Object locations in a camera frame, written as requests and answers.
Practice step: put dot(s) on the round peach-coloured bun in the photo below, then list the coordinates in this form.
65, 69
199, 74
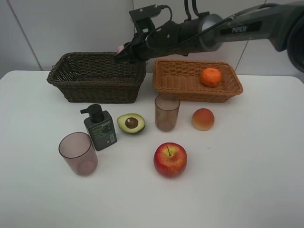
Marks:
203, 119

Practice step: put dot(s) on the halved avocado with pit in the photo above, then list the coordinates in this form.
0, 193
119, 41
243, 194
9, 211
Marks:
131, 123

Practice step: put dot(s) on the red yellow apple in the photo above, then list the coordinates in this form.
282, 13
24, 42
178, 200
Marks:
170, 160

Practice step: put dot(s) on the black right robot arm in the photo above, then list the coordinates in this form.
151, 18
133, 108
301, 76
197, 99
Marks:
282, 25

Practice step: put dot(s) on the orange mandarin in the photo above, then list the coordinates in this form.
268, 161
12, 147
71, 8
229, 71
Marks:
210, 77

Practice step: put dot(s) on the orange wicker basket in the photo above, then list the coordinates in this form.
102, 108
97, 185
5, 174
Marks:
181, 78

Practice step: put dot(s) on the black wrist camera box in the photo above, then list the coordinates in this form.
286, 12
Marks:
142, 18

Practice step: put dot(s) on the dark green pump bottle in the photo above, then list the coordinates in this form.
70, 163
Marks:
99, 126

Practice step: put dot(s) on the pink bottle white cap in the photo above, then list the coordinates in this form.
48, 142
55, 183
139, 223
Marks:
122, 54

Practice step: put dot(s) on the purple translucent cup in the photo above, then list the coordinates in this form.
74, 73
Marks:
78, 151

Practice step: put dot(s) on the dark brown wicker basket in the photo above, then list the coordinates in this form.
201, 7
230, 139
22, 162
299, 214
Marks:
95, 77

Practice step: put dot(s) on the brown translucent cup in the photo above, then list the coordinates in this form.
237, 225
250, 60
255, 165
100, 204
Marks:
166, 112

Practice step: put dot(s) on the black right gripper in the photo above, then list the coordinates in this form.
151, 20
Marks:
168, 39

